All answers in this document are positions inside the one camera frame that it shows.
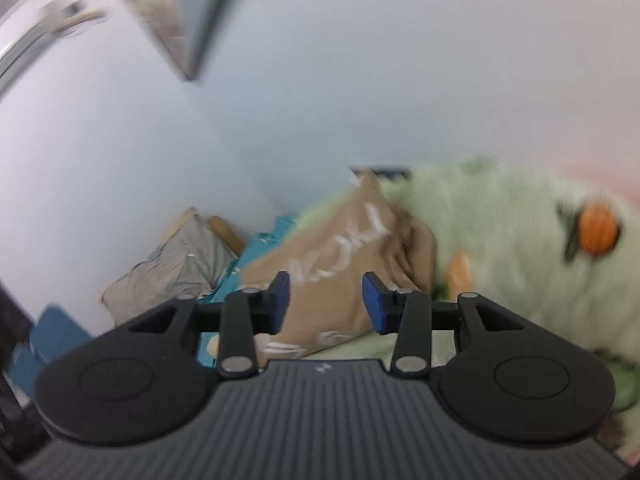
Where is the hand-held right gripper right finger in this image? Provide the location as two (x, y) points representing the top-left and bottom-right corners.
(361, 271), (533, 380)

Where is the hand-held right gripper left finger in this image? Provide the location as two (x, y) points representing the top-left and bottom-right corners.
(120, 271), (292, 380)

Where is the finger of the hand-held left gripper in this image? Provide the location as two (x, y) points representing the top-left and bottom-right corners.
(349, 164), (412, 182)

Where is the tan t-shirt with white print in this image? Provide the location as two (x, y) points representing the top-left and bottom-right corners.
(240, 170), (438, 361)

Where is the teal patterned bed sheet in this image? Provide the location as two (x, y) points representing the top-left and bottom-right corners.
(197, 216), (301, 371)

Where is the tan wooden bed headboard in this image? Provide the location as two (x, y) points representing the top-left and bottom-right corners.
(207, 215), (246, 256)

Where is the grey pillow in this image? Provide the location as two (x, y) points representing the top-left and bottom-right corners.
(100, 207), (238, 328)

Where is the pale green fleece blanket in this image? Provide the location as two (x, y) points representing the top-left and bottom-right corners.
(295, 157), (640, 411)

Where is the blue covered dining chair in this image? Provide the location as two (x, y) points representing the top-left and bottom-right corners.
(30, 305), (97, 361)
(10, 349), (47, 402)

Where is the dark metal door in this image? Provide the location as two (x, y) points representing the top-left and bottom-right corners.
(0, 285), (51, 461)

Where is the framed leaf wall picture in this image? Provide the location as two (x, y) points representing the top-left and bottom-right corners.
(105, 0), (251, 81)

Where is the white wall air conditioner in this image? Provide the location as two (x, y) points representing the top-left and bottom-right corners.
(0, 0), (111, 96)

